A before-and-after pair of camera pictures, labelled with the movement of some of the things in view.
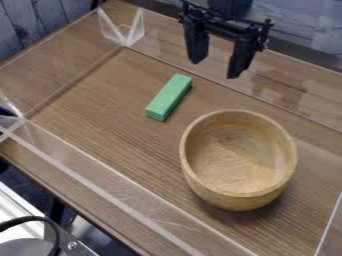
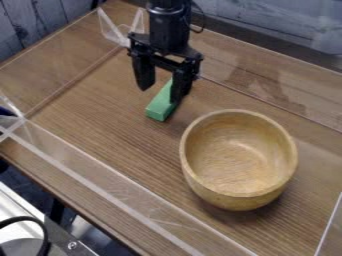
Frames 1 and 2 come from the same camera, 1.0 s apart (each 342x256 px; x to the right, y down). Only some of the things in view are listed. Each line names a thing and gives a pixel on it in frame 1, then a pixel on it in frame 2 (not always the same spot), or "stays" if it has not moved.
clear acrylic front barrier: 100,196 stays
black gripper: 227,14 -> 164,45
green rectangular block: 160,106 stays
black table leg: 58,211 stays
